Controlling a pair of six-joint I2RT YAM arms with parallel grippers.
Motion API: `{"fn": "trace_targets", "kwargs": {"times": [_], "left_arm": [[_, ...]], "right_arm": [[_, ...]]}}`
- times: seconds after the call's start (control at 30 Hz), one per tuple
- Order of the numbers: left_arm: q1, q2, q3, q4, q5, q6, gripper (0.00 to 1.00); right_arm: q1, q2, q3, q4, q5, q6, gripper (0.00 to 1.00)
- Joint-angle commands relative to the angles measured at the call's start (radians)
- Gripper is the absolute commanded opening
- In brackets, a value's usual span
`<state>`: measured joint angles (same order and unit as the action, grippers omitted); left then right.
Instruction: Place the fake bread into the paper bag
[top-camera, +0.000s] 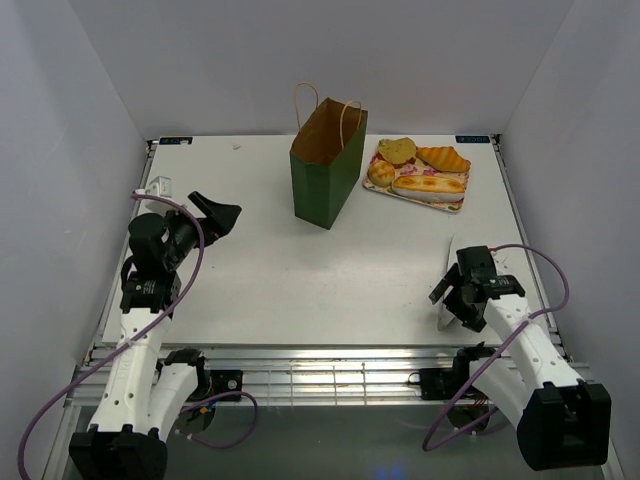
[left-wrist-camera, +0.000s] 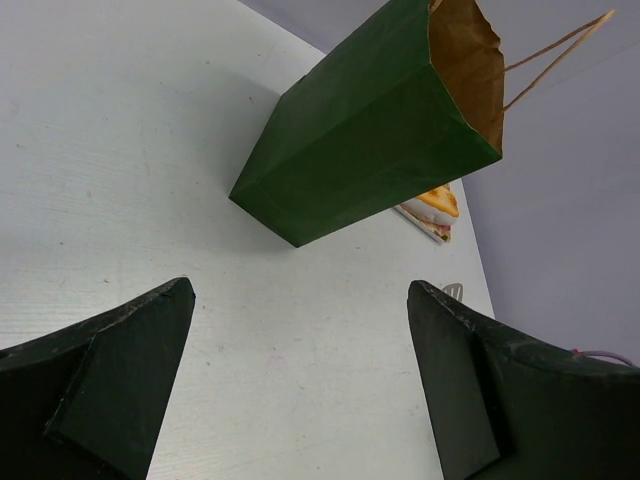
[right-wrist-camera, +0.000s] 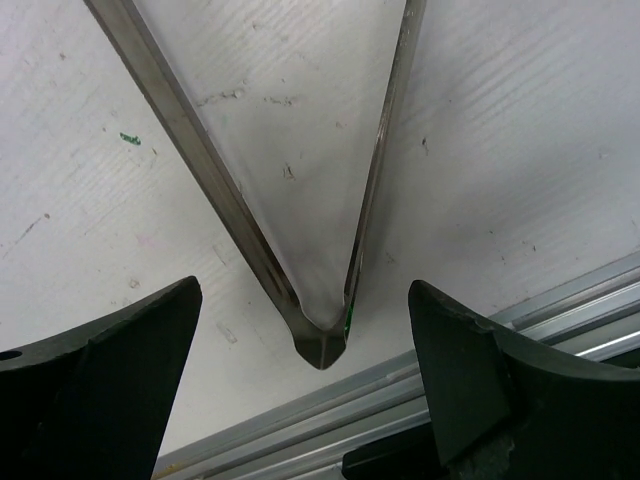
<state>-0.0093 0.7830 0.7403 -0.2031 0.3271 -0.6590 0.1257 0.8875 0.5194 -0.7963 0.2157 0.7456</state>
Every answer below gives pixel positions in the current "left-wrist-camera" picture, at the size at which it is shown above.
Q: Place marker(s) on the floral tray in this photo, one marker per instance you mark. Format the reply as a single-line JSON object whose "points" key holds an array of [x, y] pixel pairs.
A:
{"points": [[441, 234]]}

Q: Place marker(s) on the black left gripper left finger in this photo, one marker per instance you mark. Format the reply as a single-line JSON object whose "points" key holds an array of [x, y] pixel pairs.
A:
{"points": [[88, 401]]}

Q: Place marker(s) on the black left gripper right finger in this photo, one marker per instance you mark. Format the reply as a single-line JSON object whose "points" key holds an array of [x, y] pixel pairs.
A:
{"points": [[505, 405]]}

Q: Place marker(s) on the long sandwich bread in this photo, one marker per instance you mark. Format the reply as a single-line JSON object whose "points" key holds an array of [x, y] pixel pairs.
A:
{"points": [[437, 206]]}

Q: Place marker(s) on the green paper bag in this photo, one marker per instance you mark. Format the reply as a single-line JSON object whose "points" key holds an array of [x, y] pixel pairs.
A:
{"points": [[411, 100]]}

